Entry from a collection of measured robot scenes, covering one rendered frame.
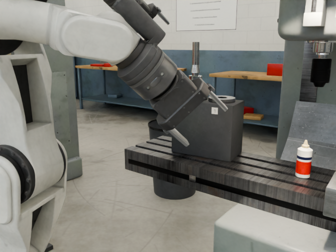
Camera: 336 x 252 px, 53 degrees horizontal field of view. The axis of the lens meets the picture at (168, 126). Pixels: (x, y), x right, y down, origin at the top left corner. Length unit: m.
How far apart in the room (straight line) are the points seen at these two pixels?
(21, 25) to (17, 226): 0.46
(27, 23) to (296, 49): 1.04
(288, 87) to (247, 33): 4.29
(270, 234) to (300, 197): 0.13
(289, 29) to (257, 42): 4.68
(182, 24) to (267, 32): 1.59
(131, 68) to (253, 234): 0.52
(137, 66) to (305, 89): 0.91
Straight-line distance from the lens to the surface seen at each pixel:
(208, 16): 6.00
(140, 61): 0.57
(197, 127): 1.13
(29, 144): 0.80
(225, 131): 1.09
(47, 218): 0.97
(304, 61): 1.38
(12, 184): 0.80
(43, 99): 0.86
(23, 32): 0.58
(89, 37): 0.54
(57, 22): 0.56
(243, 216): 0.97
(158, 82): 0.58
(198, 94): 0.63
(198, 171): 1.06
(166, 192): 2.94
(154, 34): 0.59
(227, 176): 1.02
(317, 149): 1.32
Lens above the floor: 1.30
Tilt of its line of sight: 14 degrees down
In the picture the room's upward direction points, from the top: straight up
